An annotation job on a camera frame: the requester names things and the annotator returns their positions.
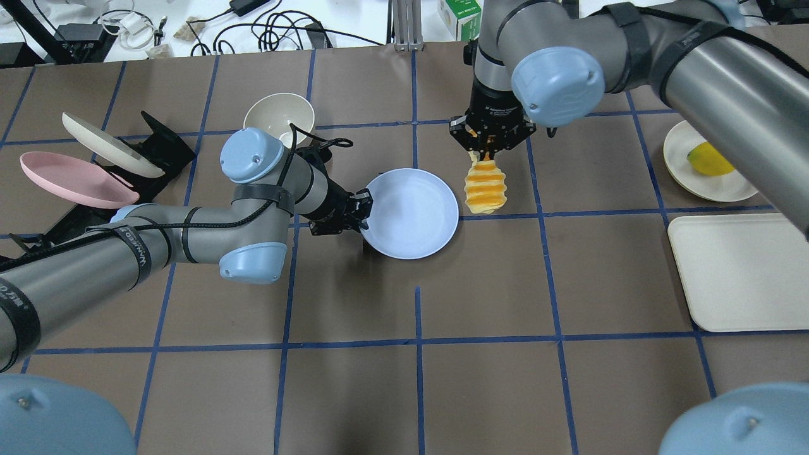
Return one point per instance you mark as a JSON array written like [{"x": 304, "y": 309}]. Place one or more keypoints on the green white box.
[{"x": 462, "y": 18}]

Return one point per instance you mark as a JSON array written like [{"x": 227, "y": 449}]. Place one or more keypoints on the yellow orange striped bread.
[{"x": 485, "y": 186}]

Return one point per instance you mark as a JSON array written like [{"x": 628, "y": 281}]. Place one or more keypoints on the cream plate in rack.
[{"x": 109, "y": 147}]

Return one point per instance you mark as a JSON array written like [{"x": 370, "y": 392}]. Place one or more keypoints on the white rectangular tray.
[{"x": 742, "y": 273}]

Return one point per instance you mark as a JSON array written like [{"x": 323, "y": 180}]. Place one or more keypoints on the yellow lemon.
[{"x": 707, "y": 160}]

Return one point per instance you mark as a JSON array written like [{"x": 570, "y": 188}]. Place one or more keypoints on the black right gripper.
[{"x": 494, "y": 103}]

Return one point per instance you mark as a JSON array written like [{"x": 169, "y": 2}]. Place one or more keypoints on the black plate rack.
[{"x": 163, "y": 147}]

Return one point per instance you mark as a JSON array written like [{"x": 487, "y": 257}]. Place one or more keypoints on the aluminium frame post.
[{"x": 405, "y": 25}]

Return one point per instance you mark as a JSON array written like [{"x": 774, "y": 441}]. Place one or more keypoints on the blue plate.
[{"x": 414, "y": 214}]

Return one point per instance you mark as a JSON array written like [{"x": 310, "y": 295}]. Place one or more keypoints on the pink plate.
[{"x": 76, "y": 181}]

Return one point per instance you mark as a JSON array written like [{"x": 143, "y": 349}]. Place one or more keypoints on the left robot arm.
[{"x": 45, "y": 291}]

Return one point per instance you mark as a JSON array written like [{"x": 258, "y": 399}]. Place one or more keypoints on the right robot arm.
[{"x": 536, "y": 67}]

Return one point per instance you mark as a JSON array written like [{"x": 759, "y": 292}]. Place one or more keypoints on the cream white bowl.
[{"x": 275, "y": 113}]

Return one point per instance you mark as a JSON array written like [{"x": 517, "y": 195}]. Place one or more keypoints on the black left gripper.
[{"x": 333, "y": 201}]

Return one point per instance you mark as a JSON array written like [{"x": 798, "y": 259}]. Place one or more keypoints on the black power adapter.
[{"x": 243, "y": 7}]

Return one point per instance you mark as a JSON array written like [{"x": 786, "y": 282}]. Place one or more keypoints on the cream plate under lemon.
[{"x": 679, "y": 141}]

